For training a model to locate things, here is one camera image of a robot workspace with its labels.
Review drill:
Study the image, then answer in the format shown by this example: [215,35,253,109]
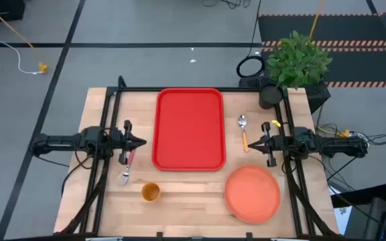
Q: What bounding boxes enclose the white floor cable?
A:
[0,0,43,75]

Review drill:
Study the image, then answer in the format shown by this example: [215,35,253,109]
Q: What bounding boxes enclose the yellow cable with connector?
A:
[0,0,49,74]

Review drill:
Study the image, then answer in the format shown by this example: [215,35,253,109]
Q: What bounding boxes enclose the black metal table frame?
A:
[58,75,340,241]

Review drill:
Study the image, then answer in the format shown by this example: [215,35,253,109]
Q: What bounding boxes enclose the spoon with orange handle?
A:
[237,114,250,153]

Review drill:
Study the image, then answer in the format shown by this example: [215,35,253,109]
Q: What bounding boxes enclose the green leafy plant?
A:
[265,29,333,91]

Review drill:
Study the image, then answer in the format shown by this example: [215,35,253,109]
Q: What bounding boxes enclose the fork with red handle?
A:
[119,149,136,185]

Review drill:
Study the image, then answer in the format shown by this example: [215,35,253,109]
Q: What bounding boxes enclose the black plant pot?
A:
[259,84,284,110]

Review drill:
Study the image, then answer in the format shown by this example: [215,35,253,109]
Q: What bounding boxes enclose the white paper sheet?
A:
[332,206,352,236]

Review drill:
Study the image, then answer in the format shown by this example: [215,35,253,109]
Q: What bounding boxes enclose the red plastic tray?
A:
[151,87,227,172]

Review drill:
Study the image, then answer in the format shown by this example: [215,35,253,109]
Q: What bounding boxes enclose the cable bundle with yellow plug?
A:
[315,123,386,148]

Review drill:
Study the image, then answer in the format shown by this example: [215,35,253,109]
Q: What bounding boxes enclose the black hazard-striped floor mat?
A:
[258,12,386,88]

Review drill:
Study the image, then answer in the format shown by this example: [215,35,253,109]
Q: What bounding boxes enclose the black coiled cable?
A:
[235,0,266,78]

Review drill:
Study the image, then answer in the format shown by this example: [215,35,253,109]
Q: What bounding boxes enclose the orange round plate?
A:
[224,165,281,224]

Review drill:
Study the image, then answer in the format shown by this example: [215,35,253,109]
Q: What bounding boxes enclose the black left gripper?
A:
[111,119,147,165]

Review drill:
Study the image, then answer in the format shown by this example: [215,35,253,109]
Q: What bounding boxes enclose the yellow-orange cup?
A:
[141,182,162,203]

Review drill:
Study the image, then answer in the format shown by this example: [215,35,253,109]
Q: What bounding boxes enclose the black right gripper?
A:
[247,121,286,167]

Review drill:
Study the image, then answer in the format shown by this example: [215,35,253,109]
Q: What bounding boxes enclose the yellow hanging cable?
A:
[309,0,325,38]

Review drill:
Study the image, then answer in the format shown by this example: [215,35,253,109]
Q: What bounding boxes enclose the black tangled floor cables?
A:
[201,0,251,9]

